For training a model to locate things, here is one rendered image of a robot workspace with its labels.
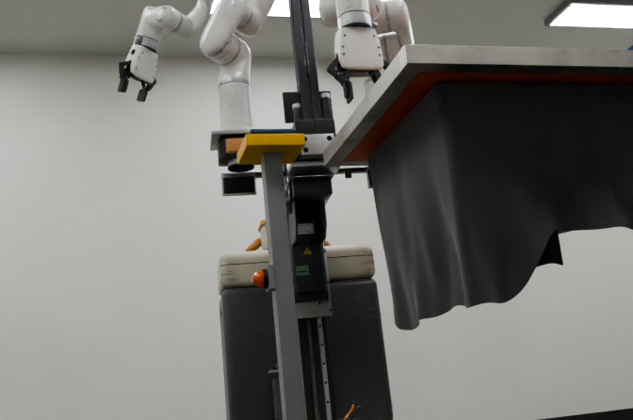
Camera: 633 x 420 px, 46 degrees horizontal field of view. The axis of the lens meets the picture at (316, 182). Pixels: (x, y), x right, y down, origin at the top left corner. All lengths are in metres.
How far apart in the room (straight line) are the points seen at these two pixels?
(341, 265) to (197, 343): 2.78
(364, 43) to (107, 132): 4.07
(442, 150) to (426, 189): 0.11
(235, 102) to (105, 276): 3.30
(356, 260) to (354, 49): 1.13
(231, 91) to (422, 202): 0.83
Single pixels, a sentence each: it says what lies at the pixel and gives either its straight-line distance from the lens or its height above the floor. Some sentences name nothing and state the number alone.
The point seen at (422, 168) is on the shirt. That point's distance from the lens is 1.53.
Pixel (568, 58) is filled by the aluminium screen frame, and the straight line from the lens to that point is 1.53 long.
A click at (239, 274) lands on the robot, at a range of 2.56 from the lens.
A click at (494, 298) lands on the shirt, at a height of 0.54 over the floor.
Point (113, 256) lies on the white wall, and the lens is 5.34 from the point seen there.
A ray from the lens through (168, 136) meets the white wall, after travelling 5.60.
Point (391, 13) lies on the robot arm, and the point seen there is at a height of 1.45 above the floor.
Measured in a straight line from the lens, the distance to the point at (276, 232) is 1.60.
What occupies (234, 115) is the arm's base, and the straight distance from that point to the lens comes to 2.14.
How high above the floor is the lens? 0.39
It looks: 16 degrees up
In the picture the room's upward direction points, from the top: 6 degrees counter-clockwise
